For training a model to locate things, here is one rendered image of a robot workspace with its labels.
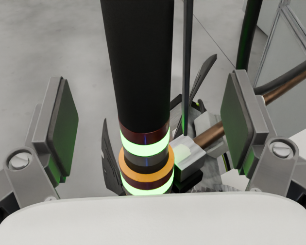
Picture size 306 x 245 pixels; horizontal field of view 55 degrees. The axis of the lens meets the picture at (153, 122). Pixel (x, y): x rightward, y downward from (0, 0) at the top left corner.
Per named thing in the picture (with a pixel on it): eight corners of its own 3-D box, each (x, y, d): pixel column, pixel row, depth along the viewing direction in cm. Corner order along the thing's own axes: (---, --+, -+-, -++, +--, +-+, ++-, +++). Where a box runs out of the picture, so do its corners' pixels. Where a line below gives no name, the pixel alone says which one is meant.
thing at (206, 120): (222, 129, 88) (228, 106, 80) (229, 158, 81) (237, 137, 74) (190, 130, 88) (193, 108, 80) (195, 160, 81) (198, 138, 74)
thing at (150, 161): (150, 123, 23) (149, 113, 22) (178, 150, 22) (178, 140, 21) (114, 144, 22) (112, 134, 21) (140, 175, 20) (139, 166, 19)
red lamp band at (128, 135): (149, 99, 21) (148, 87, 20) (179, 128, 20) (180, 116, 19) (110, 121, 20) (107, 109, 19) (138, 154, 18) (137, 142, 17)
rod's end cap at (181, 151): (179, 151, 28) (180, 138, 27) (193, 165, 27) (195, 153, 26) (162, 162, 28) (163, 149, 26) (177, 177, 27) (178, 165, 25)
